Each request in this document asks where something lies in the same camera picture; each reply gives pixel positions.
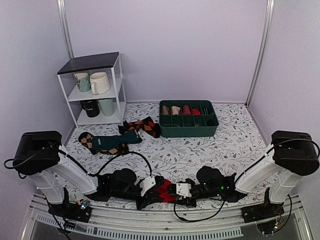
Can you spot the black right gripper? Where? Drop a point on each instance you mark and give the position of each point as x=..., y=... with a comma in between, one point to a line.
x=186, y=203

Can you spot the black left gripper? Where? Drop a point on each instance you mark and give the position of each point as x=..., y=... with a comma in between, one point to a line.
x=148, y=197

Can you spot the red sock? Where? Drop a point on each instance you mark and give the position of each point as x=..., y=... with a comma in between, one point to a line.
x=166, y=193
x=196, y=112

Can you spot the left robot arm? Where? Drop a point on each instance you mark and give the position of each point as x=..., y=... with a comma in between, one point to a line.
x=40, y=155

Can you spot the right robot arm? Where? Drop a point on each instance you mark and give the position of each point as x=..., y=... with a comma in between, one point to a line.
x=291, y=154

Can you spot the black orange argyle sock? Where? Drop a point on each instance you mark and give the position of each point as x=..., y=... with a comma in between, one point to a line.
x=147, y=125

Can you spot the dark teal sock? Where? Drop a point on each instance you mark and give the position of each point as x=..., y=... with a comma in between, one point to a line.
x=109, y=142

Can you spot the green divided organizer box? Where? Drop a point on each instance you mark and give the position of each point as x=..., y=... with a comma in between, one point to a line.
x=178, y=126

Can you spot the floral table cloth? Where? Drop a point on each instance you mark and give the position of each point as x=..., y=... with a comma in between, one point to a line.
x=236, y=144

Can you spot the tan rolled sock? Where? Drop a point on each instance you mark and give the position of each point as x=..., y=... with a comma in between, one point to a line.
x=165, y=110

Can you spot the brown argyle sock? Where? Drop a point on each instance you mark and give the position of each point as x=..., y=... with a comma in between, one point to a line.
x=85, y=139

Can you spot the maroon rolled sock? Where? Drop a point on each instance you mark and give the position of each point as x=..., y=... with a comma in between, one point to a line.
x=186, y=110

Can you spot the red rolled sock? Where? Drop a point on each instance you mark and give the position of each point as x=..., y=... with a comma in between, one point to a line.
x=196, y=112

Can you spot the beige rolled sock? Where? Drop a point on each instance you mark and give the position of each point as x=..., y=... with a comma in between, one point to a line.
x=175, y=110

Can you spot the mint green mug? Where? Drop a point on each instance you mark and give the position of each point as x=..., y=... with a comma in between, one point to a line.
x=107, y=106

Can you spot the black mug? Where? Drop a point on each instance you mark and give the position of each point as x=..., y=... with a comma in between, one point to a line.
x=91, y=108

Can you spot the white shelf rack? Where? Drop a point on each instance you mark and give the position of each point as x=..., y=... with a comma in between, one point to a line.
x=105, y=62

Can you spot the cream mug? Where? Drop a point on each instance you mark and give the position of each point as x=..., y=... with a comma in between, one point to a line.
x=99, y=83

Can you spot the teal patterned mug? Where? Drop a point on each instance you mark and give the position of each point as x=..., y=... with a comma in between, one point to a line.
x=82, y=80

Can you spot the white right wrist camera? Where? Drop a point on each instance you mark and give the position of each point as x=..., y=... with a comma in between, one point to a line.
x=184, y=189

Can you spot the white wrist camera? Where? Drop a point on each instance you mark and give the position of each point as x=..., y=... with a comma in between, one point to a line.
x=146, y=184
x=184, y=189

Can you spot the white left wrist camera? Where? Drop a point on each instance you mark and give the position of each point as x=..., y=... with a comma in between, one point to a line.
x=146, y=184

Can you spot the aluminium front rail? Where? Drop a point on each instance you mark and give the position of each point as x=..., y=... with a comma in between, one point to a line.
x=108, y=223

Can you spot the left aluminium corner post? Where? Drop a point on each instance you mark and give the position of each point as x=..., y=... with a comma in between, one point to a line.
x=62, y=13

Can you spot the aluminium corner post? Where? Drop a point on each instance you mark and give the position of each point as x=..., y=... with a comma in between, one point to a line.
x=62, y=13
x=270, y=4

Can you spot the right aluminium corner post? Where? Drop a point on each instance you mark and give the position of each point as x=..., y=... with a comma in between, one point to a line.
x=270, y=4

